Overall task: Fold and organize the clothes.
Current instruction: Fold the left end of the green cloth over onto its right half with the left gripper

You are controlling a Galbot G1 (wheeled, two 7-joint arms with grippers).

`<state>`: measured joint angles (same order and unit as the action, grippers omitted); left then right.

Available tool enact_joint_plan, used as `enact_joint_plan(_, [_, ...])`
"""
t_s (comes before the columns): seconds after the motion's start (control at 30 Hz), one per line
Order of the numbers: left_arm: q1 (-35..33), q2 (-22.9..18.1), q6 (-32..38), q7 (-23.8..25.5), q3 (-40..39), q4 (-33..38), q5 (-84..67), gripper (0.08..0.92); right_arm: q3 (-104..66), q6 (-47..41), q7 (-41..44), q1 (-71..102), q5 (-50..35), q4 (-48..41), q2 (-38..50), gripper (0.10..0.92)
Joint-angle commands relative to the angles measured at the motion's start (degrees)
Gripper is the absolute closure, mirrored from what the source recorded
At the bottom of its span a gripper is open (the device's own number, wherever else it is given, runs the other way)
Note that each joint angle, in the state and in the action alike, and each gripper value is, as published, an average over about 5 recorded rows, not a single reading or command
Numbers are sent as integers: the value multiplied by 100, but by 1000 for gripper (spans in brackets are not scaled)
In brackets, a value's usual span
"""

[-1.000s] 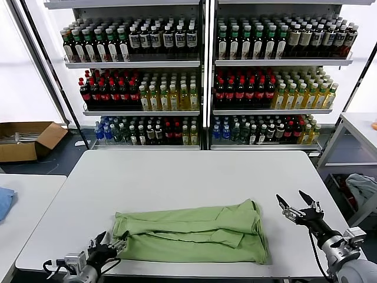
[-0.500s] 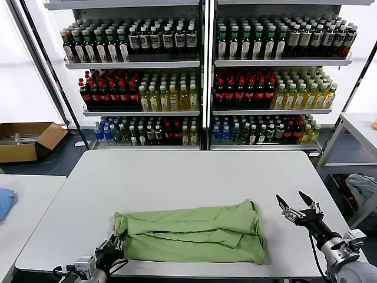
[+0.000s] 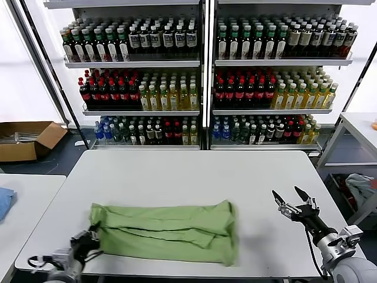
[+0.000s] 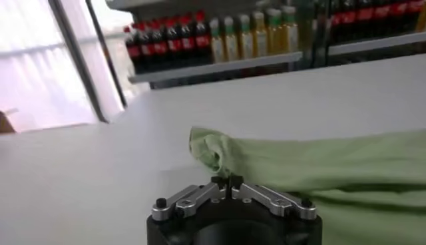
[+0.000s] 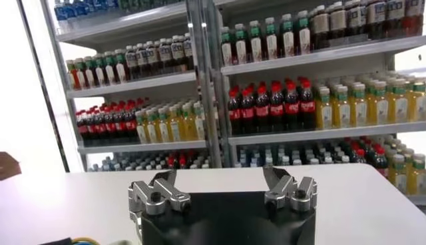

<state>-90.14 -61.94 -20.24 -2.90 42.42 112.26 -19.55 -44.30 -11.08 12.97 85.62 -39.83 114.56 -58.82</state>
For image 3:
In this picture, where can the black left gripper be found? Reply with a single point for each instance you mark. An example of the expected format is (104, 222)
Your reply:
(85, 250)

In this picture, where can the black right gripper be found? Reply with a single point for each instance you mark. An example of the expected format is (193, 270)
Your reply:
(312, 219)

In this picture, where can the green t-shirt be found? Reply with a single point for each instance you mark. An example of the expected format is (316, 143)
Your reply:
(165, 233)

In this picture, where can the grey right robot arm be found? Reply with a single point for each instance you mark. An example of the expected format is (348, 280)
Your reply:
(353, 269)

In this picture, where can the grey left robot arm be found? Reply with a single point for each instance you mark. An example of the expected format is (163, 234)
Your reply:
(67, 272)

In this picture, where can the black storage crate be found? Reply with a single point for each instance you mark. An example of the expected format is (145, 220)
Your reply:
(335, 185)

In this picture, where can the red crumpled cloth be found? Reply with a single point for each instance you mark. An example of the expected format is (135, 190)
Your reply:
(350, 199)

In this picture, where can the grey blue crumpled cloth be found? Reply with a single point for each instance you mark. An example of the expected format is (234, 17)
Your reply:
(359, 185)

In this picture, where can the red cap cola bottle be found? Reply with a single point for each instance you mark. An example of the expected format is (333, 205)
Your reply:
(229, 93)
(104, 95)
(134, 95)
(124, 95)
(85, 95)
(260, 93)
(250, 93)
(289, 132)
(115, 95)
(271, 93)
(240, 93)
(219, 93)
(176, 134)
(168, 134)
(298, 132)
(95, 95)

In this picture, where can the dark bottle white cap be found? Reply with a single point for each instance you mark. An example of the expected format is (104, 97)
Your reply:
(271, 134)
(150, 135)
(142, 136)
(133, 136)
(158, 135)
(279, 134)

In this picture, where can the blue folded cloth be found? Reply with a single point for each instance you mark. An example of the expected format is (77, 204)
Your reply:
(6, 203)

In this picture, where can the dark green bottle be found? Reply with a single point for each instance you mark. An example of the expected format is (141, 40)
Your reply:
(235, 133)
(125, 135)
(117, 134)
(244, 134)

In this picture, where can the white paper scrap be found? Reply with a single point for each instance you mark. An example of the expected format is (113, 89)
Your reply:
(79, 143)

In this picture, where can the blue water bottle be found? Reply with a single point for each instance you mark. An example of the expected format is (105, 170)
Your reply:
(99, 132)
(108, 132)
(216, 133)
(226, 133)

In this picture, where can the brown cardboard box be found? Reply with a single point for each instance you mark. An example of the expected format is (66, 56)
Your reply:
(17, 151)

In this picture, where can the small orange object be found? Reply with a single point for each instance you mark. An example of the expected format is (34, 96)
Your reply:
(374, 125)

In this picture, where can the white plastic packaging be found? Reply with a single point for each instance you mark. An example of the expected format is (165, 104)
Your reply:
(26, 137)

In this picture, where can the grey metal shelf unit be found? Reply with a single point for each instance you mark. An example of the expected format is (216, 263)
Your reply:
(132, 64)
(279, 62)

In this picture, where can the green cap tea bottle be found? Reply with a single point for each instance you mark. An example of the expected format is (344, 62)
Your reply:
(100, 45)
(270, 42)
(112, 44)
(223, 42)
(282, 42)
(79, 46)
(123, 44)
(246, 42)
(89, 46)
(234, 42)
(258, 42)
(68, 47)

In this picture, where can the dark bottle beige label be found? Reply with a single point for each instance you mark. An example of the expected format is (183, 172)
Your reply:
(294, 39)
(306, 39)

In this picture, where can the dark bottle blue white label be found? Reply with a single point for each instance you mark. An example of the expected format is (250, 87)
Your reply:
(134, 39)
(317, 39)
(168, 39)
(145, 39)
(155, 39)
(340, 39)
(191, 39)
(329, 39)
(180, 39)

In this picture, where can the red drink bottle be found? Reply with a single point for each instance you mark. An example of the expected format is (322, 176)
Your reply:
(351, 39)

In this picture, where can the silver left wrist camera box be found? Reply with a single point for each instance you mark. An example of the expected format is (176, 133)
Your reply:
(62, 256)

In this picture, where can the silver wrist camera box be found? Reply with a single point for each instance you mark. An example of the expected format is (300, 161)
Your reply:
(62, 256)
(350, 234)

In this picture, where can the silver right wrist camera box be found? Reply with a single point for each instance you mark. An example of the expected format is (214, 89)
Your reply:
(350, 234)

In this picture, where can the white side table grey frame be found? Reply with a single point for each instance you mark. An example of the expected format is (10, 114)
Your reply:
(357, 122)

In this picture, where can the black diagonal frame pole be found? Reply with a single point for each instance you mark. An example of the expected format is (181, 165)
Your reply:
(354, 88)
(50, 62)

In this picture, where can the grey diagonal frame strut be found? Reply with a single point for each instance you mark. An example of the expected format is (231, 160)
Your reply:
(38, 62)

